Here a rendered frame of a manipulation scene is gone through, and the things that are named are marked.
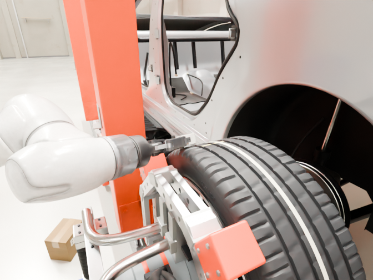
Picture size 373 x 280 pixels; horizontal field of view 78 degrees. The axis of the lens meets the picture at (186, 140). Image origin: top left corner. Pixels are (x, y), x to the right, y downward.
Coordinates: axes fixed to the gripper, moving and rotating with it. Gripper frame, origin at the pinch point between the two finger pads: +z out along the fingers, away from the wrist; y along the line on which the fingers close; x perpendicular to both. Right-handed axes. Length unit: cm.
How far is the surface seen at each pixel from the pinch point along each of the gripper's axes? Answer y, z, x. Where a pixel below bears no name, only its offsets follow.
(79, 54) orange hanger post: -189, 74, 102
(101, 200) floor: -170, 57, -48
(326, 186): 25, 37, -25
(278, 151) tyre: 22.1, 8.5, -6.9
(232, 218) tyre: 18.9, -12.6, -15.8
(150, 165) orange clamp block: -11.3, -5.3, -5.8
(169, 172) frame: -0.6, -8.3, -7.3
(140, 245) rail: -72, 25, -58
